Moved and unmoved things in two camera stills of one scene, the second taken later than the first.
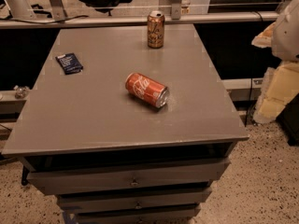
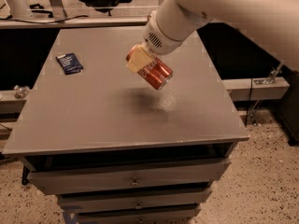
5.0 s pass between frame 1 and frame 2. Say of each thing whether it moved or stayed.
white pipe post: stayed
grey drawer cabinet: stayed
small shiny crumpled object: stayed
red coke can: moved
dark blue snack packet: stayed
